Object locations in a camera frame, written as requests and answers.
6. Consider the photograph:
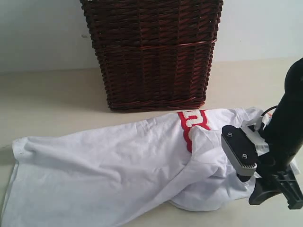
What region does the white t-shirt red lettering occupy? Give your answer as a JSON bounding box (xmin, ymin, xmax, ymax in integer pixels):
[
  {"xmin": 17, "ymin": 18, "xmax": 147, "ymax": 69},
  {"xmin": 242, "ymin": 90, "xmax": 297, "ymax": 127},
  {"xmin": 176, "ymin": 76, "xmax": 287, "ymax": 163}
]
[{"xmin": 2, "ymin": 107, "xmax": 262, "ymax": 227}]

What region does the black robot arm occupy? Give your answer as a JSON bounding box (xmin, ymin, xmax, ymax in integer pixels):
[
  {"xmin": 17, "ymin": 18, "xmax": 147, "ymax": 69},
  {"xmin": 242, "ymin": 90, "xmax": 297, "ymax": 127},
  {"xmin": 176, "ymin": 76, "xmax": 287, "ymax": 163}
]
[{"xmin": 249, "ymin": 60, "xmax": 303, "ymax": 210}]

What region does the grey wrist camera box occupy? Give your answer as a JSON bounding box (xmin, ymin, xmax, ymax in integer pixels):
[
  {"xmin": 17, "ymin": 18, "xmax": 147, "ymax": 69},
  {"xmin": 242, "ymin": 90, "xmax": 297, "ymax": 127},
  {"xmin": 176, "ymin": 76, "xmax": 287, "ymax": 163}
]
[{"xmin": 221, "ymin": 125, "xmax": 258, "ymax": 183}]

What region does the black cable loop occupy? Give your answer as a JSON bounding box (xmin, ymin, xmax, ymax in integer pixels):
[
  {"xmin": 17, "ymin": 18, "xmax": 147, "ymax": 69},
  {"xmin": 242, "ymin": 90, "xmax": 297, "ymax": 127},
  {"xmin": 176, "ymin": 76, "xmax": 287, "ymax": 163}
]
[{"xmin": 259, "ymin": 105, "xmax": 277, "ymax": 117}]

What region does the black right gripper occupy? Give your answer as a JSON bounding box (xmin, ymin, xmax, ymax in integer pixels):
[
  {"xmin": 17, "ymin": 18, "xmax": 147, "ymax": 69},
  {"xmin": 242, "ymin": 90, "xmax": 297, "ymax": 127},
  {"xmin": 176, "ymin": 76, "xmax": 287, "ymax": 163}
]
[{"xmin": 249, "ymin": 152, "xmax": 303, "ymax": 210}]

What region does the dark brown wicker basket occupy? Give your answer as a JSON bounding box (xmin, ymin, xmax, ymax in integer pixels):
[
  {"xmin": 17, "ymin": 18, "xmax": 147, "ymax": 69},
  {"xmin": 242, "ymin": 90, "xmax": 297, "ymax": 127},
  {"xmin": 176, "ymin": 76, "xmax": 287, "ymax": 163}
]
[{"xmin": 81, "ymin": 0, "xmax": 223, "ymax": 112}]

